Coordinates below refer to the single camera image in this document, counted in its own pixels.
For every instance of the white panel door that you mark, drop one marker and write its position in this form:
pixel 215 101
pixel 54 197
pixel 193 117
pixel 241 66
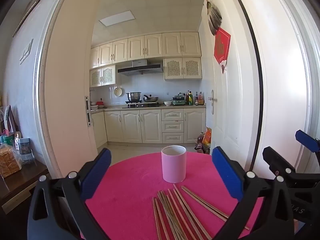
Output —
pixel 235 92

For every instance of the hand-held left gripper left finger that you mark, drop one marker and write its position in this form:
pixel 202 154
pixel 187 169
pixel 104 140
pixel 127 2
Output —
pixel 96 172

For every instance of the cream lower kitchen cabinets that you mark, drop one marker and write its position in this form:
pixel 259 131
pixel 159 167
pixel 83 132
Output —
pixel 140 126

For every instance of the orange snack bag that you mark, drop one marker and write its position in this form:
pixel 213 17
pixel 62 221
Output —
pixel 207 137

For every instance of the large floor oil bottle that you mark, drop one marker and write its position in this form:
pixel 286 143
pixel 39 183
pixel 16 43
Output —
pixel 200 141

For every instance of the cream lattice door cabinet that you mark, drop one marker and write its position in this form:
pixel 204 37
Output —
pixel 102 76
pixel 182 68

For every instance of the white wall relief frame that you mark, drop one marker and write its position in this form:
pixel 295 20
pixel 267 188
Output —
pixel 26 51

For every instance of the dark wall picture frame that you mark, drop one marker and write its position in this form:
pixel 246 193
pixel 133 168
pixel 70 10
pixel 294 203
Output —
pixel 32 7

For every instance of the pile of wooden chopsticks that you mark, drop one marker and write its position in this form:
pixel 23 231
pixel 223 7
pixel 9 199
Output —
pixel 168 210

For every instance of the cream sliding door panel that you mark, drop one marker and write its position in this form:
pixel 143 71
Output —
pixel 67 92

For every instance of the cream kitchen cabinets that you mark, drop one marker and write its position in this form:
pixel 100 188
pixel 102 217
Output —
pixel 152 46
pixel 140 126

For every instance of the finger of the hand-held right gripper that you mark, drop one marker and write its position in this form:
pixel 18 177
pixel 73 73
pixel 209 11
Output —
pixel 303 140
pixel 275 160

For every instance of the cream upper kitchen cabinets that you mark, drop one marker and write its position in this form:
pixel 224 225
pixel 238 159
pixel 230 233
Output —
pixel 152 46

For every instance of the green round tin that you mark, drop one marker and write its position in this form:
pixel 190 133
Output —
pixel 8 139

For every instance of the red cap sauce bottle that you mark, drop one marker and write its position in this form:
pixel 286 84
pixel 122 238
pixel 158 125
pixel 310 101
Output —
pixel 201 100

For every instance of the green oil bottle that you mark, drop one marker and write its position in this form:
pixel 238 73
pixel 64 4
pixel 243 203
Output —
pixel 190 99

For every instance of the triangular desk calendar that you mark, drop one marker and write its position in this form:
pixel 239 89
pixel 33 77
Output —
pixel 10 118

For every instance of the white bowl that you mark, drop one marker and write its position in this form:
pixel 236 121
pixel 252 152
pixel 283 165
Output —
pixel 167 103

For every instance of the steel range hood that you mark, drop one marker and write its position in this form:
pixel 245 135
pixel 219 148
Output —
pixel 140 68

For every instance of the dark label canister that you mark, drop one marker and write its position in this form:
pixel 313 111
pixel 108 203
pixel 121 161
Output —
pixel 25 150

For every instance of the red paper door decoration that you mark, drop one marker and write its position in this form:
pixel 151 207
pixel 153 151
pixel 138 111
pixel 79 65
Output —
pixel 222 46

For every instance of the pink cup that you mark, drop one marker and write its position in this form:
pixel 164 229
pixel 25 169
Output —
pixel 173 167

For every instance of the dark hanging fan ornament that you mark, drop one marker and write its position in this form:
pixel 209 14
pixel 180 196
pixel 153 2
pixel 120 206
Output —
pixel 214 18

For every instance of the bagged sliced bread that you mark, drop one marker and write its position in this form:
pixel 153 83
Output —
pixel 8 161

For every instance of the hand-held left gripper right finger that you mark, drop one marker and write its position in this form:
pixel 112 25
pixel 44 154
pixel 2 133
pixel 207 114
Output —
pixel 228 175

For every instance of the dark sauce bottle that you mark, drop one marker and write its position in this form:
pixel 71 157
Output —
pixel 196 99

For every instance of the yellow wall plate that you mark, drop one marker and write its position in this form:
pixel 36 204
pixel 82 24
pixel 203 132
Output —
pixel 119 91

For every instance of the white sliding door panel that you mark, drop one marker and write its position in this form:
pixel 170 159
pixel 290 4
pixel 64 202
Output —
pixel 282 80

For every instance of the pink felt table cover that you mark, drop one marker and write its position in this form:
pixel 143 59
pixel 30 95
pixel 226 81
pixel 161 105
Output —
pixel 130 187

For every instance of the black gas stove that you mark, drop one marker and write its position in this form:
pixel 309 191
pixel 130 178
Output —
pixel 140 105

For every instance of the steel cooking pot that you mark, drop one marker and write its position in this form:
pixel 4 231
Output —
pixel 134 97

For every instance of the dark wooden side table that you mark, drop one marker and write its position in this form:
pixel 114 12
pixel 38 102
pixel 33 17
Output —
pixel 20 187

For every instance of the steel wok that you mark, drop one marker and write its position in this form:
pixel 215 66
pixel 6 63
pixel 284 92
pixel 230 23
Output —
pixel 151 99

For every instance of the red kitchen container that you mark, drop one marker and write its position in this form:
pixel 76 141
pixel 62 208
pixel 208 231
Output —
pixel 100 104

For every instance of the ceiling light panel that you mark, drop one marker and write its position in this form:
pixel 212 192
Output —
pixel 117 18

